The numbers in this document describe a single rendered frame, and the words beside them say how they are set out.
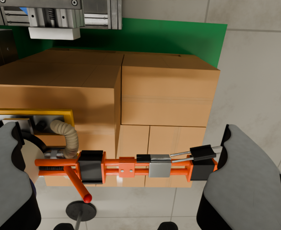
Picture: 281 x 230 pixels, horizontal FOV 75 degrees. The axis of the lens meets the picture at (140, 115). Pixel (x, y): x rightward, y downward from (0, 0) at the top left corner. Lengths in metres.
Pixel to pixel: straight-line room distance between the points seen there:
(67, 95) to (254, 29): 1.58
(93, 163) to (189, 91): 0.81
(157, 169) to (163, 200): 2.10
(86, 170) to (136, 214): 2.32
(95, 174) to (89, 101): 0.30
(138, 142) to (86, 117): 0.63
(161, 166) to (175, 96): 0.68
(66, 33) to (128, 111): 0.69
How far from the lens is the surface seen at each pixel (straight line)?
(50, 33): 0.69
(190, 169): 0.62
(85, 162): 0.59
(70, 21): 0.69
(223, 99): 1.98
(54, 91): 0.80
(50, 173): 0.67
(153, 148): 1.38
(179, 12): 1.67
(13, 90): 0.86
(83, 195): 0.55
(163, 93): 1.18
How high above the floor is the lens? 1.63
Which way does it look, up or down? 63 degrees down
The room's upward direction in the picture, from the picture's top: 176 degrees clockwise
